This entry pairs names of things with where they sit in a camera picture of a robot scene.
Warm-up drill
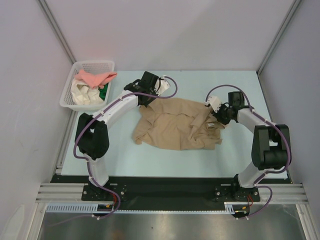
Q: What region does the beige t shirt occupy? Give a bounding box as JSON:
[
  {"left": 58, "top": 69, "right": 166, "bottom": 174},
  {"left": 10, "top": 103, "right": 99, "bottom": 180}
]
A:
[{"left": 132, "top": 98, "right": 227, "bottom": 151}]

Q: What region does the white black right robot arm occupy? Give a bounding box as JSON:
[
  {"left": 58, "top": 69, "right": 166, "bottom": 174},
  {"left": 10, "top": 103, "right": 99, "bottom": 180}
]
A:
[{"left": 208, "top": 91, "right": 291, "bottom": 201}]

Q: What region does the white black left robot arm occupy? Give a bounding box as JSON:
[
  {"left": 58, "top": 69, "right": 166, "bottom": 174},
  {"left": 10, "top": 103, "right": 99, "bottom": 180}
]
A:
[{"left": 73, "top": 71, "right": 170, "bottom": 200}]

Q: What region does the green cloth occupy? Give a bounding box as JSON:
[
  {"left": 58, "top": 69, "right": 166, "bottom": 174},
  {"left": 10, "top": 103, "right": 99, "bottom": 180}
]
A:
[{"left": 98, "top": 83, "right": 109, "bottom": 101}]

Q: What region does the pink cloth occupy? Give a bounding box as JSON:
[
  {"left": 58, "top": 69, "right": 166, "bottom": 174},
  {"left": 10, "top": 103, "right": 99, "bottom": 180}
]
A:
[{"left": 74, "top": 69, "right": 118, "bottom": 89}]

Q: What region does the cream white cloth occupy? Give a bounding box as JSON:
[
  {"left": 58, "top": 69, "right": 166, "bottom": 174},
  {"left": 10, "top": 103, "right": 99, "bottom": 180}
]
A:
[{"left": 70, "top": 78, "right": 104, "bottom": 105}]

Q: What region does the white plastic basket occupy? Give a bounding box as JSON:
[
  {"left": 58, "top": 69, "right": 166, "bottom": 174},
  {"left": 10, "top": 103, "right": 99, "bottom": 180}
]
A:
[{"left": 59, "top": 60, "right": 117, "bottom": 111}]

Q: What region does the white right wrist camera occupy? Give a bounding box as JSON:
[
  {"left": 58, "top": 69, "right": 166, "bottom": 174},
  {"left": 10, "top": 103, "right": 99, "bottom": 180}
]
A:
[{"left": 204, "top": 96, "right": 222, "bottom": 113}]

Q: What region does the right aluminium corner post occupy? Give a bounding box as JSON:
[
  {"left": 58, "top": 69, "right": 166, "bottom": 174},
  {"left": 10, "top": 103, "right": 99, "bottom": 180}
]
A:
[{"left": 256, "top": 0, "right": 304, "bottom": 78}]

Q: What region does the aluminium corner post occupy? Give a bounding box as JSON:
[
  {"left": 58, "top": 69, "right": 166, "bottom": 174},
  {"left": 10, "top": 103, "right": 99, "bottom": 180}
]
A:
[
  {"left": 256, "top": 0, "right": 304, "bottom": 78},
  {"left": 36, "top": 0, "right": 77, "bottom": 65}
]

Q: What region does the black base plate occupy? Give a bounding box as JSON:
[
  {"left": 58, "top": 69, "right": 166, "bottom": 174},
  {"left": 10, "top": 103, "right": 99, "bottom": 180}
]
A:
[{"left": 50, "top": 174, "right": 293, "bottom": 212}]

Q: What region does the white slotted cable duct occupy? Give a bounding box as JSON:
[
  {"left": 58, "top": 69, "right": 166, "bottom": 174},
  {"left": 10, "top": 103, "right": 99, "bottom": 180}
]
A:
[{"left": 46, "top": 203, "right": 235, "bottom": 215}]

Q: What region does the left aluminium corner post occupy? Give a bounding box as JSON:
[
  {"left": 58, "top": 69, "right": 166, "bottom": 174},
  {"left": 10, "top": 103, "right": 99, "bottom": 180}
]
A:
[{"left": 36, "top": 0, "right": 77, "bottom": 65}]

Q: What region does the aluminium front rail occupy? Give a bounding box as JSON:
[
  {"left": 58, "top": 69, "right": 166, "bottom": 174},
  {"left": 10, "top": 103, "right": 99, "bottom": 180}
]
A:
[{"left": 35, "top": 183, "right": 309, "bottom": 205}]

